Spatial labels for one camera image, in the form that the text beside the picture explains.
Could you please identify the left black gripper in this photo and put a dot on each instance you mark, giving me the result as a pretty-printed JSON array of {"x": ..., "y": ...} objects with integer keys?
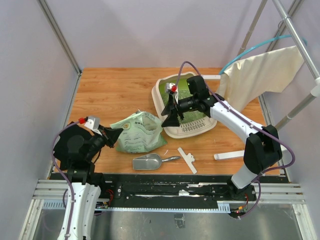
[{"x": 109, "y": 136}]

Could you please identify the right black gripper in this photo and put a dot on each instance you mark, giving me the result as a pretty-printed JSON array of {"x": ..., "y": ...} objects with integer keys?
[{"x": 172, "y": 120}]

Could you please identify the green cat litter bag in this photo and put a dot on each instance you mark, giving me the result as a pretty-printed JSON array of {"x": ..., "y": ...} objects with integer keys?
[{"x": 142, "y": 133}]

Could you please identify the metal litter scoop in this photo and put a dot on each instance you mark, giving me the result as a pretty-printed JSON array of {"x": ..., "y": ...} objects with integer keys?
[{"x": 151, "y": 161}]

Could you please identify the white plastic bag clip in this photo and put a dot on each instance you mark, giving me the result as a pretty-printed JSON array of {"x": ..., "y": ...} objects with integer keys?
[{"x": 189, "y": 159}]

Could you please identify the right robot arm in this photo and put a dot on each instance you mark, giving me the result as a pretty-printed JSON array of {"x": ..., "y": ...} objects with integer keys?
[{"x": 262, "y": 147}]

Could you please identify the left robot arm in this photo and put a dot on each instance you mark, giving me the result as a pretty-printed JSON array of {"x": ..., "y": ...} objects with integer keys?
[{"x": 75, "y": 150}]

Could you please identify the beige green litter box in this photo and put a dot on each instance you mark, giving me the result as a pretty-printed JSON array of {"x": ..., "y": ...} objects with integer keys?
[{"x": 194, "y": 122}]

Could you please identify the black cloth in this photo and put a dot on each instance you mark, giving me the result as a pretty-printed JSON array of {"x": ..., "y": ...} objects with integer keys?
[{"x": 61, "y": 148}]

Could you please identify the cream fabric bag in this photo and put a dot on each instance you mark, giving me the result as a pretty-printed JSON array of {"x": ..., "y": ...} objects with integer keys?
[{"x": 248, "y": 78}]

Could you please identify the white metal drying rack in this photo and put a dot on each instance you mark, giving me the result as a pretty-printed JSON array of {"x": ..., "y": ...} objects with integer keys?
[{"x": 299, "y": 42}]

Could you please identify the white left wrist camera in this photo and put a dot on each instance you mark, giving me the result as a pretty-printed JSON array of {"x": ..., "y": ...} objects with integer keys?
[{"x": 92, "y": 123}]

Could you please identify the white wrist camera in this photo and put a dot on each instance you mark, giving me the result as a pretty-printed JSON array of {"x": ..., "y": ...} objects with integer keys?
[
  {"x": 172, "y": 89},
  {"x": 92, "y": 123}
]

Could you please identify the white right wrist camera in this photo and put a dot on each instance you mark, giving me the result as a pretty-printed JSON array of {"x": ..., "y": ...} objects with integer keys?
[{"x": 172, "y": 89}]

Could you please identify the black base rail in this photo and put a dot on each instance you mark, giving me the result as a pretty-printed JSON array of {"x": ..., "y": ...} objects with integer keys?
[{"x": 160, "y": 191}]

